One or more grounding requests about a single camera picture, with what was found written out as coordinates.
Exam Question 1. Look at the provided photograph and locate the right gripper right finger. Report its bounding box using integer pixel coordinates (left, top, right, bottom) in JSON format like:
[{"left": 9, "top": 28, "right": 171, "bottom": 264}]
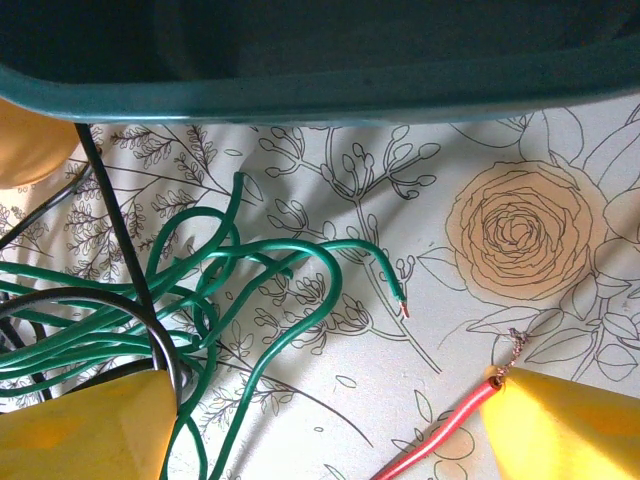
[{"left": 479, "top": 367, "right": 640, "bottom": 480}]

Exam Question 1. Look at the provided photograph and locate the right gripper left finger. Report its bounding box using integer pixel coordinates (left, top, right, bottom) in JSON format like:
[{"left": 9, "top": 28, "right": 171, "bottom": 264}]
[{"left": 0, "top": 372, "right": 179, "bottom": 480}]

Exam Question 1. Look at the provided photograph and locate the orange plastic bin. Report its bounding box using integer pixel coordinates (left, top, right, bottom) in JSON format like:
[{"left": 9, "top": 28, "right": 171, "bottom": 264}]
[{"left": 0, "top": 97, "right": 81, "bottom": 189}]

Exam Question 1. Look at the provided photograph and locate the teal plastic bin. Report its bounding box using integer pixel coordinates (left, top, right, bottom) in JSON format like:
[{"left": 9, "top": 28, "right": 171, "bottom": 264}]
[{"left": 0, "top": 0, "right": 640, "bottom": 125}]

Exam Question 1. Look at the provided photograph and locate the green cable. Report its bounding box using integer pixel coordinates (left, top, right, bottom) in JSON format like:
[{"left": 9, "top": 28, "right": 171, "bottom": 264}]
[
  {"left": 0, "top": 238, "right": 410, "bottom": 480},
  {"left": 0, "top": 172, "right": 249, "bottom": 396}
]

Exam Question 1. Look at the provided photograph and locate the red cable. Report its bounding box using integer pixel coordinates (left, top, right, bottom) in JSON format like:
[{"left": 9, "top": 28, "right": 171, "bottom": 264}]
[{"left": 369, "top": 327, "right": 529, "bottom": 480}]

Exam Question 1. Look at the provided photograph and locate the black cable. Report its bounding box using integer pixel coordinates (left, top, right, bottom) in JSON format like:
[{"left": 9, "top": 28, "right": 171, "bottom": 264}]
[
  {"left": 0, "top": 162, "right": 99, "bottom": 249},
  {"left": 0, "top": 122, "right": 194, "bottom": 406}
]

